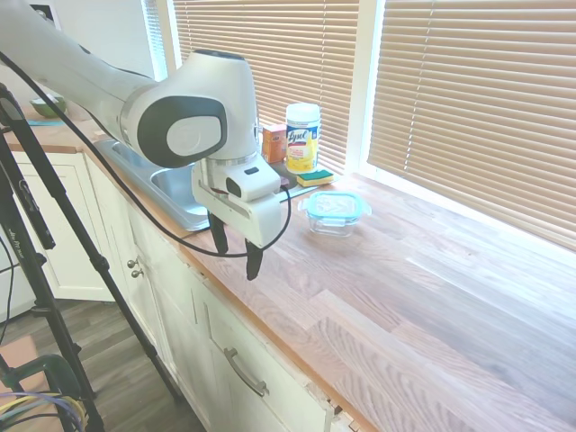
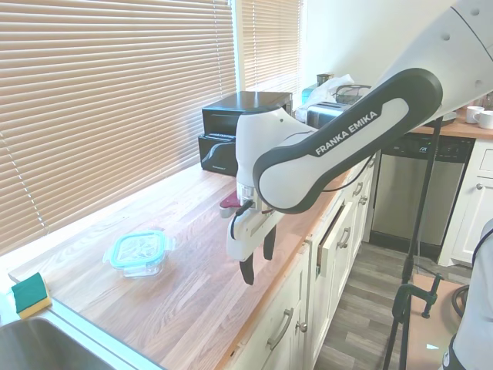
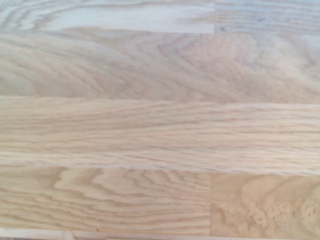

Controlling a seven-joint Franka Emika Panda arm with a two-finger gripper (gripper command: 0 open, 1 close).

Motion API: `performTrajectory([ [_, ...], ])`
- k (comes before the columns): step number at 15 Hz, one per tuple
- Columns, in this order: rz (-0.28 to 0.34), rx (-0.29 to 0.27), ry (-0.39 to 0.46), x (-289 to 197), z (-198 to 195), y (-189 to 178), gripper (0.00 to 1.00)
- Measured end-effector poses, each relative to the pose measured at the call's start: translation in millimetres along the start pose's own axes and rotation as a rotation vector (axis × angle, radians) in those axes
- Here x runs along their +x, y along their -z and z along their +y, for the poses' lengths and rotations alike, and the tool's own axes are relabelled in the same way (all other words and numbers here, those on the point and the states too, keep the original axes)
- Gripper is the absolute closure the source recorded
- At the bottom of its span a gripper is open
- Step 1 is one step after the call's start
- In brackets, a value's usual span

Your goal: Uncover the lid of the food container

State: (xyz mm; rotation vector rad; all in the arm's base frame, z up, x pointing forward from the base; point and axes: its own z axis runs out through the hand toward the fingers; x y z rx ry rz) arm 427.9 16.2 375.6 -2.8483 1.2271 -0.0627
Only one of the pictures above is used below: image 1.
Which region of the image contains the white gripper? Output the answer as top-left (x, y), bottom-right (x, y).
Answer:
top-left (192, 157), bottom-right (283, 282)

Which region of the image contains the glass container with teal lid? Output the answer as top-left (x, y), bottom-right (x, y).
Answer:
top-left (297, 190), bottom-right (373, 217)

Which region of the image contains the stainless steel double sink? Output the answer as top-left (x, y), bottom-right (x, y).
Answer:
top-left (93, 138), bottom-right (311, 233)

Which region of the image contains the white kitchen cabinet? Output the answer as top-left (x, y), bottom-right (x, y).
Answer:
top-left (84, 148), bottom-right (379, 432)

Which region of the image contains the yellow and green sponge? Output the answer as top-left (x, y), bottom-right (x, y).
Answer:
top-left (295, 169), bottom-right (335, 188)

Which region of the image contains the orange baking soda box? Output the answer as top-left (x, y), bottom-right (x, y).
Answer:
top-left (262, 125), bottom-right (288, 164)

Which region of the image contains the Lysol wipes canister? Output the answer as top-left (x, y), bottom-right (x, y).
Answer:
top-left (285, 103), bottom-right (322, 176)

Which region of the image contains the white corner cabinet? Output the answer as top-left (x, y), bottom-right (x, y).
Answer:
top-left (11, 150), bottom-right (119, 303)

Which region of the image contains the narrow tan window blind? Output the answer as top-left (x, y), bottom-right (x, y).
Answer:
top-left (173, 0), bottom-right (361, 175)

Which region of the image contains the green bowl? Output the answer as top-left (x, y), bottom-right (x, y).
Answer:
top-left (30, 94), bottom-right (68, 118)

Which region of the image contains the brown cardboard box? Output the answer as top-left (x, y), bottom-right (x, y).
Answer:
top-left (0, 336), bottom-right (39, 393)

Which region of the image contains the wide tan window blind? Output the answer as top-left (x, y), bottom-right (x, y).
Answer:
top-left (366, 0), bottom-right (576, 251)

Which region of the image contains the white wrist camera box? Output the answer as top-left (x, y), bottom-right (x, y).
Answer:
top-left (223, 162), bottom-right (281, 203)

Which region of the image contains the silver drawer handle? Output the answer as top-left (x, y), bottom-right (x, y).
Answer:
top-left (222, 346), bottom-right (270, 399)

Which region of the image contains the green metal frame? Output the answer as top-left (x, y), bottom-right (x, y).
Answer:
top-left (0, 353), bottom-right (83, 432)

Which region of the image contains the black camera tripod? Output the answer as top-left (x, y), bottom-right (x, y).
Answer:
top-left (0, 83), bottom-right (184, 432)

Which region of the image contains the coloured cable bundle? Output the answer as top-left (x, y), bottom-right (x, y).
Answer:
top-left (0, 391), bottom-right (87, 432)

